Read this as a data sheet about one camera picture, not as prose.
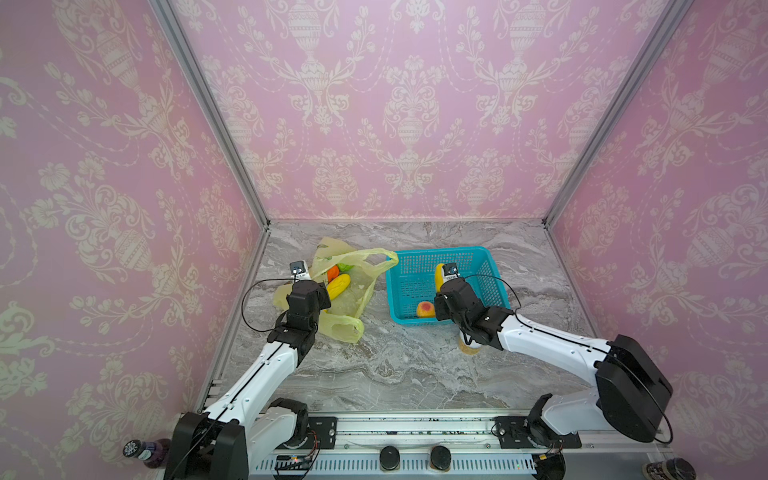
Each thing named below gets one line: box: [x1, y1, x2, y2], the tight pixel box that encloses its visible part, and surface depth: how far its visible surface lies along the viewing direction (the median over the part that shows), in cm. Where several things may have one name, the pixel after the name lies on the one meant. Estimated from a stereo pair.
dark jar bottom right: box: [642, 457, 697, 480], surface depth 64 cm
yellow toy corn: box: [327, 274, 351, 300], surface depth 101 cm
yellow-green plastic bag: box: [273, 237, 399, 343], surface depth 87 cm
